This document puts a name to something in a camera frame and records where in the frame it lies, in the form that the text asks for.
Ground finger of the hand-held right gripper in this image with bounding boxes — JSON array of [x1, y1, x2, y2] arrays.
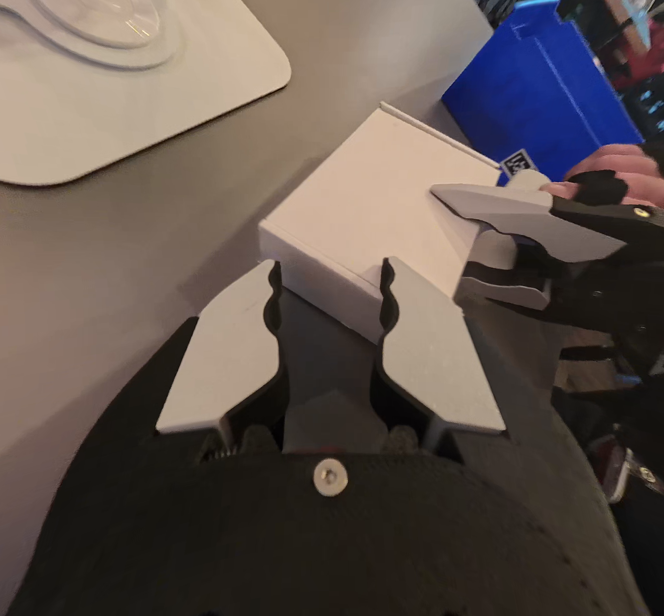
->
[[430, 182, 627, 264], [453, 229, 553, 311]]

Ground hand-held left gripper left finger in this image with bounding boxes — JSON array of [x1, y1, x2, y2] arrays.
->
[[156, 259, 289, 445]]

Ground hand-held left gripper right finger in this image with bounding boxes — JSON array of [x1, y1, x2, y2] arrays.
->
[[369, 257, 507, 448]]

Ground blue plastic bin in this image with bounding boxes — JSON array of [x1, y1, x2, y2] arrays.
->
[[441, 0, 645, 183]]

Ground white cardboard box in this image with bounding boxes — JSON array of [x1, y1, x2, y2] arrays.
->
[[258, 101, 501, 344]]

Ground person's right hand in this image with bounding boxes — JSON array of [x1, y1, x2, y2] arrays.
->
[[539, 143, 664, 208]]

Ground white printed tag sticker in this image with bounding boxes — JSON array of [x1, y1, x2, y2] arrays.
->
[[499, 149, 538, 179]]

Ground clear badge holder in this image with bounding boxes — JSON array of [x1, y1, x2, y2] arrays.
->
[[597, 437, 664, 504]]

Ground person's dark clothing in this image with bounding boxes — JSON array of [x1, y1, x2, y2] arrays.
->
[[552, 330, 664, 616]]

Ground clear acrylic stand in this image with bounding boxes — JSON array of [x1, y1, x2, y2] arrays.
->
[[0, 0, 182, 71]]

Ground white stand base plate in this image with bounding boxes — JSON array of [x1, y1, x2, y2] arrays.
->
[[0, 0, 292, 187]]

